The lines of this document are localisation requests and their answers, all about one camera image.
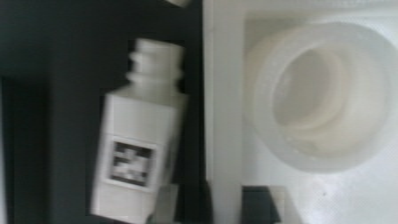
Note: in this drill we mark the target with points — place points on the white square table top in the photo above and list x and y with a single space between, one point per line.
300 103

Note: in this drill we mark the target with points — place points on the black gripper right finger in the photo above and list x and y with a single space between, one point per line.
266 206

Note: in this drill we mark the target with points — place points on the white leg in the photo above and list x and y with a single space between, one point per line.
140 132

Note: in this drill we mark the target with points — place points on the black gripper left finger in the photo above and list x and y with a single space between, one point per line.
183 205

